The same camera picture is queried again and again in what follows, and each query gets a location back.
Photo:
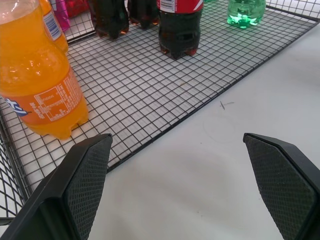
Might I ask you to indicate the dark cola bottle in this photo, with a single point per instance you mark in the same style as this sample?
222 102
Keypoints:
110 17
143 12

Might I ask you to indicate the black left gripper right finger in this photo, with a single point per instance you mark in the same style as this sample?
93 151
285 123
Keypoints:
282 190

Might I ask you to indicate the orange soda bottle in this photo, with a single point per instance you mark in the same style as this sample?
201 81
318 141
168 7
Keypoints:
53 27
37 75

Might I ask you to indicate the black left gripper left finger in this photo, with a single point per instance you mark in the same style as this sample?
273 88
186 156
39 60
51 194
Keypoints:
82 190

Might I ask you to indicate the green soda bottle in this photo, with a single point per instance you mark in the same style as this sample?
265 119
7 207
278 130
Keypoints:
246 12

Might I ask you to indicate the red snack packet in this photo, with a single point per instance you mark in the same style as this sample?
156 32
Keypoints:
77 7

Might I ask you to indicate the pink snack packet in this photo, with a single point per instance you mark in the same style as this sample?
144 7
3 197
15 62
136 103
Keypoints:
62 13

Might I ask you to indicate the cola bottle with red label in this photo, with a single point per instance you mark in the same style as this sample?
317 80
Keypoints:
180 30

